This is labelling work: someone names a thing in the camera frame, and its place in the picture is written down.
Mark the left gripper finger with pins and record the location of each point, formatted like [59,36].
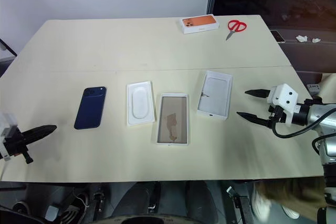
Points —
[34,139]
[39,130]

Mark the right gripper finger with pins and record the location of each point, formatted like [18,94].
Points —
[257,119]
[260,93]

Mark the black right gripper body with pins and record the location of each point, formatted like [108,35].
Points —
[278,115]

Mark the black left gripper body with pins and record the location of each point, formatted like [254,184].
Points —
[14,142]

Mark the dark blue smartphone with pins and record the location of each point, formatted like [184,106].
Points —
[90,108]

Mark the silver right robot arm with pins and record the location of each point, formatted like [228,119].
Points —
[320,115]

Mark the white box base brown inside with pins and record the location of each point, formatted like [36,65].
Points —
[173,119]

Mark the orange phone picture box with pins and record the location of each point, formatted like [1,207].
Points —
[199,23]

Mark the white power strip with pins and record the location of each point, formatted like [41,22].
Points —
[313,89]

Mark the crumpled white paper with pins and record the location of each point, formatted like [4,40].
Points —
[316,40]
[302,38]

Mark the white insert tray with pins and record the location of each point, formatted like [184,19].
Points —
[140,103]

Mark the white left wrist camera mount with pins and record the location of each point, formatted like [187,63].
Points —
[8,124]

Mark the black chair frame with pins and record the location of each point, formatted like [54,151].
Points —
[8,48]

